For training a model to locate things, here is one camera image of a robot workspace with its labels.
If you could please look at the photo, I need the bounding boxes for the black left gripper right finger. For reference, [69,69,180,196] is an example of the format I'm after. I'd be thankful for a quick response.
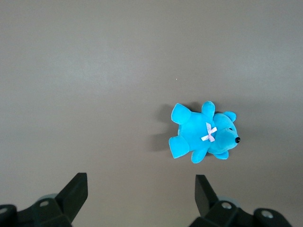
[189,175,292,227]

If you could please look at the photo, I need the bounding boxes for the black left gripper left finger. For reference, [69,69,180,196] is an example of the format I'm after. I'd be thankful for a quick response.
[0,173,89,227]

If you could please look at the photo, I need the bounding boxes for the blue plush teddy bear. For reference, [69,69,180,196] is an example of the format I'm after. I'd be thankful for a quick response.
[168,101,241,165]

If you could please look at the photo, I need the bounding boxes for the brown table cloth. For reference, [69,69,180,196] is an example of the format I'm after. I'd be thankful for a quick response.
[0,0,303,227]

